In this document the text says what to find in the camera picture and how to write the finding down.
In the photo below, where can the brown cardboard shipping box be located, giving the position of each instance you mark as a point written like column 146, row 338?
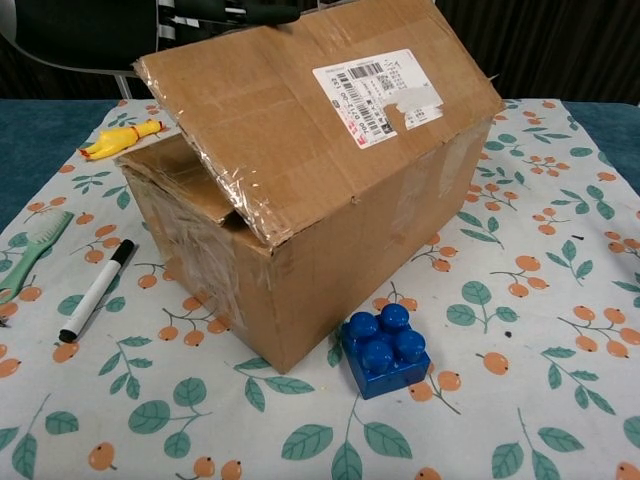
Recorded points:
column 310, row 190

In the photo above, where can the blue toy building block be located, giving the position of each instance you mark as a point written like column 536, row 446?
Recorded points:
column 385, row 360

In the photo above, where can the yellow rubber chicken toy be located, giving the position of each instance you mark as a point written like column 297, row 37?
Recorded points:
column 115, row 140

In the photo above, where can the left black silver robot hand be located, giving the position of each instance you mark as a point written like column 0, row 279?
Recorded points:
column 230, row 10

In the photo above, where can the green plastic hair brush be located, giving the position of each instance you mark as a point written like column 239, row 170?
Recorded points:
column 40, row 245

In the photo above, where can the floral print tablecloth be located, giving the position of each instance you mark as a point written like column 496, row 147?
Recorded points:
column 550, row 425

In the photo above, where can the white marker with black cap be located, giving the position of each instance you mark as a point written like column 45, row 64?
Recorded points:
column 95, row 292

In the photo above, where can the white metal post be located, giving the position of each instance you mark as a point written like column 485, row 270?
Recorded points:
column 123, row 87

